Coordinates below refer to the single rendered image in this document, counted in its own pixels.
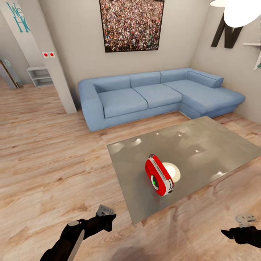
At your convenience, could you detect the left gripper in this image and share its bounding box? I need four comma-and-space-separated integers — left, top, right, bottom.
91, 213, 116, 235

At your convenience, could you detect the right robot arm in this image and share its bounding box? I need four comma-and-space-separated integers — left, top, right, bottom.
221, 214, 261, 248

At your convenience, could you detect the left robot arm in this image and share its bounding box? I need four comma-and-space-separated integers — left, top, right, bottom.
40, 204, 116, 261

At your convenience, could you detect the radio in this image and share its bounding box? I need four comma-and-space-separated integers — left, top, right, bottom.
145, 156, 174, 196

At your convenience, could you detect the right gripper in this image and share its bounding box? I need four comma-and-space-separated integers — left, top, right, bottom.
221, 226, 260, 248

